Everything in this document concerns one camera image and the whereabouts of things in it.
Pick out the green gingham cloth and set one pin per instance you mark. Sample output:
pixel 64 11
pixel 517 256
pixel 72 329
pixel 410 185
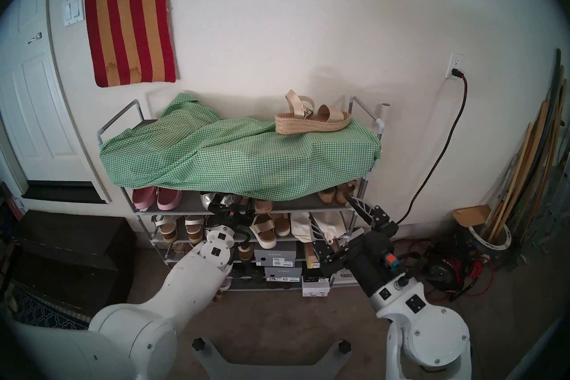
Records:
pixel 222 156

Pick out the brown cork heel sandal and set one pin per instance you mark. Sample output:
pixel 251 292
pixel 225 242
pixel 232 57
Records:
pixel 345 193
pixel 328 196

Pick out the black base knob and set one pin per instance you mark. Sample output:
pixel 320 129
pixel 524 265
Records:
pixel 344 346
pixel 198 344

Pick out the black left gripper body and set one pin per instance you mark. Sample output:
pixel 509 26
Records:
pixel 227 214

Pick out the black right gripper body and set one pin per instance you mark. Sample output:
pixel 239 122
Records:
pixel 369 263

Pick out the wooden slats bundle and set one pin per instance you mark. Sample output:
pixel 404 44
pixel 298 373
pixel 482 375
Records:
pixel 525 170

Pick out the silver flat shoe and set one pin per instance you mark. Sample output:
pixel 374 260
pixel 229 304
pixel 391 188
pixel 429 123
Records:
pixel 207 199
pixel 236 200

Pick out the white flat printed box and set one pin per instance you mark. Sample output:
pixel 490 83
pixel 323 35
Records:
pixel 345 279

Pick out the brown suede shoe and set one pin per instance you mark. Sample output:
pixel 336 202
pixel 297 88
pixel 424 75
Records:
pixel 245 252

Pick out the white light switch plate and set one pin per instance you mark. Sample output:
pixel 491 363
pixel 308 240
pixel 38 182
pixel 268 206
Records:
pixel 73 9

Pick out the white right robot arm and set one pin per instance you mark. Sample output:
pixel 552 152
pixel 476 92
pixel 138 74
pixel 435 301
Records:
pixel 427 330

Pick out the white wall outlet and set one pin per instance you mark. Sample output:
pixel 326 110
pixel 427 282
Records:
pixel 454 63

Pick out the grey robot base frame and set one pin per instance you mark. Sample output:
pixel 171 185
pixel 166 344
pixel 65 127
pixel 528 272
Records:
pixel 213 361

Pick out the small grey shoebox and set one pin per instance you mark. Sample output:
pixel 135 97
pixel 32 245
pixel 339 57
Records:
pixel 282 274

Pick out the black bucket white rim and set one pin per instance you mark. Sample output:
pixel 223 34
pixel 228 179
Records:
pixel 490 250

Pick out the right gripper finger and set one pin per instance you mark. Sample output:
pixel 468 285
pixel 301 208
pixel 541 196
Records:
pixel 378 219
pixel 327 250

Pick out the white capped metal pole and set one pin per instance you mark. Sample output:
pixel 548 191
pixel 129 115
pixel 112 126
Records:
pixel 385 111

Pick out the dark wooden chest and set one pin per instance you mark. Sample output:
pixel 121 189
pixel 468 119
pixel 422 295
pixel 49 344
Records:
pixel 67 250

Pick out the striped flag wall hanging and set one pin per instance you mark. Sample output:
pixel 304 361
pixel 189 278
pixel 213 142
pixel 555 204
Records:
pixel 129 27

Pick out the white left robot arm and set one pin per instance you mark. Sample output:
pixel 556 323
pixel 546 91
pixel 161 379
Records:
pixel 191 276

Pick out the light wooden block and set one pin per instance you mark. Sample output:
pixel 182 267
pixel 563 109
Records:
pixel 472 215

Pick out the large grey Vionic shoebox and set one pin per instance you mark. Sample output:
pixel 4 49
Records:
pixel 274 254

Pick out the pink slip-on shoe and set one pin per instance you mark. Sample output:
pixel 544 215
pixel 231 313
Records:
pixel 144 201
pixel 168 200

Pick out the brown cardboard shoebox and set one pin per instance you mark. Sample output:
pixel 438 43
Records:
pixel 311 256

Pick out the grey metal shoe rack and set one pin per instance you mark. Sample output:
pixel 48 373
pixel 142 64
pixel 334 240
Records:
pixel 191 206

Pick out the black door step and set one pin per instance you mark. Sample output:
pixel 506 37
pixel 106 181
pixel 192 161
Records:
pixel 62 193

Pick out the white panel door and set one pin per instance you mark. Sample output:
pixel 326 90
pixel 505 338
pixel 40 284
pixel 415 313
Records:
pixel 40 116

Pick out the white shoebox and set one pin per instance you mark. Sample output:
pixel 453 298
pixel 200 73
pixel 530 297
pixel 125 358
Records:
pixel 315 290

